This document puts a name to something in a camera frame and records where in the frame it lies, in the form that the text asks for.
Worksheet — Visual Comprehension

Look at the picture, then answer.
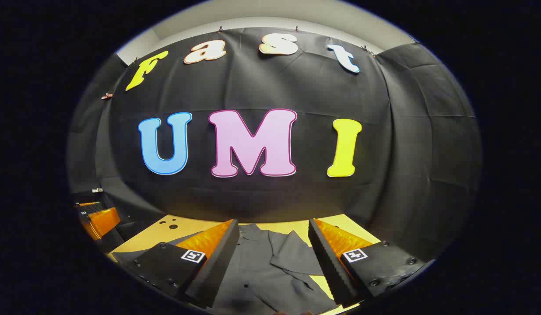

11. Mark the grey polo shirt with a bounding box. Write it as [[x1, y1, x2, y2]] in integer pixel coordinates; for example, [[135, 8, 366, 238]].
[[165, 223, 341, 315]]

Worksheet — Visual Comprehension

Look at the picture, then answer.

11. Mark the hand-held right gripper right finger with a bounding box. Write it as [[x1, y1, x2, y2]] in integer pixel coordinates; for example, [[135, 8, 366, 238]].
[[308, 218, 428, 308]]

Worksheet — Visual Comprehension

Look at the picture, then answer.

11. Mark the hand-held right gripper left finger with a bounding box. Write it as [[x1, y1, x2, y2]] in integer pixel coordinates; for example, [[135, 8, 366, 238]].
[[112, 219, 240, 309]]

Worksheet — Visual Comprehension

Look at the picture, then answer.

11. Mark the black backdrop cloth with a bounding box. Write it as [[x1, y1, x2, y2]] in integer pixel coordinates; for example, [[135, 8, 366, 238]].
[[67, 26, 483, 263]]

